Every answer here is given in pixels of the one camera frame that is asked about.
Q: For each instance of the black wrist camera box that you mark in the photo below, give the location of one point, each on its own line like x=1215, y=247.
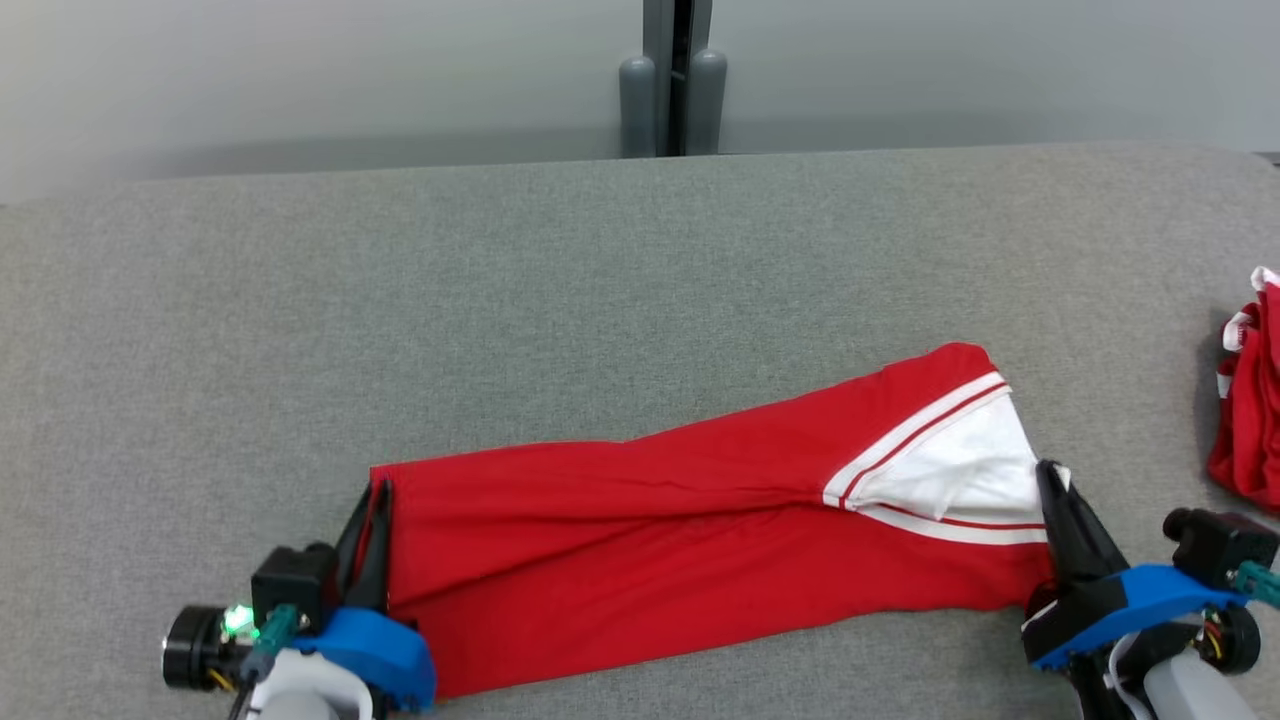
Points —
x=292, y=585
x=1215, y=545

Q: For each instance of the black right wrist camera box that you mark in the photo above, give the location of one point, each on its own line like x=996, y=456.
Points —
x=1215, y=545

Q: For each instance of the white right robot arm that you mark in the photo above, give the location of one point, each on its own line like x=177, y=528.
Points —
x=1190, y=695

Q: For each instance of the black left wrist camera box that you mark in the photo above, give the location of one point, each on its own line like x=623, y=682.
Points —
x=292, y=585

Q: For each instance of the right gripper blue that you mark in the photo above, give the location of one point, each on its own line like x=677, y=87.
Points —
x=1130, y=600

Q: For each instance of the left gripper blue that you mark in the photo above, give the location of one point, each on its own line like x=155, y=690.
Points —
x=380, y=655

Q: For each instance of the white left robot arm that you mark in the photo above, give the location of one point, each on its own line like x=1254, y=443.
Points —
x=305, y=690

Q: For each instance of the red and white striped garment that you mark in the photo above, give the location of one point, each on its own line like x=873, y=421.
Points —
x=650, y=540

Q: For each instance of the plain red garment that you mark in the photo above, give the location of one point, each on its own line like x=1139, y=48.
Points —
x=1255, y=420

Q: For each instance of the grey metal partition post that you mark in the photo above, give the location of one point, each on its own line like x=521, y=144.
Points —
x=637, y=110

